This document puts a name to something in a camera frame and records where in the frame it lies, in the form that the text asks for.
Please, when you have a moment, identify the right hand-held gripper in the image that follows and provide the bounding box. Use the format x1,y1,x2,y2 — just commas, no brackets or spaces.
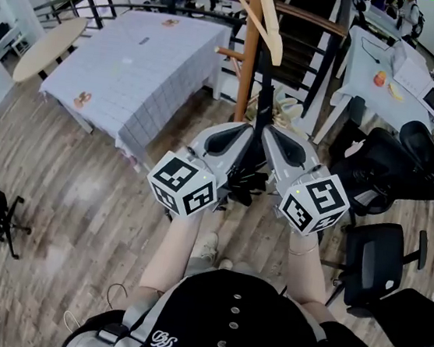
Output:
251,125,358,241

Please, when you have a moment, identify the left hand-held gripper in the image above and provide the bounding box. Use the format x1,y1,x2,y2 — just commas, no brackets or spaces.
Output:
143,112,256,224

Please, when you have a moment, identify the brown wooden coat rack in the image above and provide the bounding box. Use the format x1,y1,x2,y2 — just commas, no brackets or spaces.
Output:
206,0,295,129

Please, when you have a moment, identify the light wooden hanger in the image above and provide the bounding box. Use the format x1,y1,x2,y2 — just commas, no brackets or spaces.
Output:
209,0,291,68

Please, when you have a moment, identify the person's right forearm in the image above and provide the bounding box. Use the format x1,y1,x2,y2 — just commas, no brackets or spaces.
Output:
280,228,348,326

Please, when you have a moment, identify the person's left forearm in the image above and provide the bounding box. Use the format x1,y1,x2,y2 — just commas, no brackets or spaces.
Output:
121,204,205,322

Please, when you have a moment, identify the cream fabric bag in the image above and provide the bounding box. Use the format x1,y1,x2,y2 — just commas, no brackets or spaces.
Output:
246,81,309,132

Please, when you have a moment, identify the black hanging bag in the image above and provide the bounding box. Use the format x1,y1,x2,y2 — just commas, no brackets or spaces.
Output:
252,37,284,137

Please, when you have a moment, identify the thin gold bangle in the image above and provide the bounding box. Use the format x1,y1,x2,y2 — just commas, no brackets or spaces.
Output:
287,240,318,259

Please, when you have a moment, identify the table with checked tablecloth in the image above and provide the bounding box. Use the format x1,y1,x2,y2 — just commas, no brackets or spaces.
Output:
30,0,235,177

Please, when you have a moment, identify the white desk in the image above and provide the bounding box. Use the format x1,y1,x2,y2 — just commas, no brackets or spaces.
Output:
312,21,434,159

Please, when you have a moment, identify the black metal staircase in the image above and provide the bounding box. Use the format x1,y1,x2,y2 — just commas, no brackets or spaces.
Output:
262,0,353,118

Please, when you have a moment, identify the red orange fruit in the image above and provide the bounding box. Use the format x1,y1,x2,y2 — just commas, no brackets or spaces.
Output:
372,69,389,88

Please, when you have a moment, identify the yellow banana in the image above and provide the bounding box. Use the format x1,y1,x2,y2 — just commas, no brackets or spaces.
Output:
386,81,406,102

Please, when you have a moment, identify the white box appliance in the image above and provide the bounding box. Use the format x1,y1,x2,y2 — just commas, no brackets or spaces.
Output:
386,40,434,98

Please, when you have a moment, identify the person's black buttoned top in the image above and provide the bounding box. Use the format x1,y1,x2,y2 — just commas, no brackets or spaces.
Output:
62,250,389,347

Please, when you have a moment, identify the black curved railing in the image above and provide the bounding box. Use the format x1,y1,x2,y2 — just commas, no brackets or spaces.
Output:
30,0,352,67

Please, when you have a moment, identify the round beige table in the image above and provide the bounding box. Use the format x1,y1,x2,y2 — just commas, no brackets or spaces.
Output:
11,9,89,91

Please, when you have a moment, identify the white low cabinet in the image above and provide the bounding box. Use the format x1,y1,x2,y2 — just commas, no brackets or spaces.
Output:
0,19,32,62

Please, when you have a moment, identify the black cable with plug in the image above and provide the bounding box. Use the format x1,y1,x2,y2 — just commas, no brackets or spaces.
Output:
358,35,384,66

